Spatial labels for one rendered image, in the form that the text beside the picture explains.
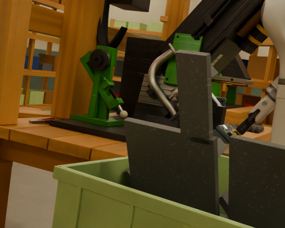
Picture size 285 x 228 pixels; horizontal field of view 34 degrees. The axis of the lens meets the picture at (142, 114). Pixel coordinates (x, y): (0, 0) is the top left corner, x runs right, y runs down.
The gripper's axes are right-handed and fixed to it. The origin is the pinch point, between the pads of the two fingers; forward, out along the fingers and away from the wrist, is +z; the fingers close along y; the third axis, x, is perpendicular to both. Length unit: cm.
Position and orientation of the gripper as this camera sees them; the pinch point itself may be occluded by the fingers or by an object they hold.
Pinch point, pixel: (243, 128)
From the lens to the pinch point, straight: 173.8
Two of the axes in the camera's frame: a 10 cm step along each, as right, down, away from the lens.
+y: 4.1, -0.3, 9.1
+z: -6.3, 7.1, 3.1
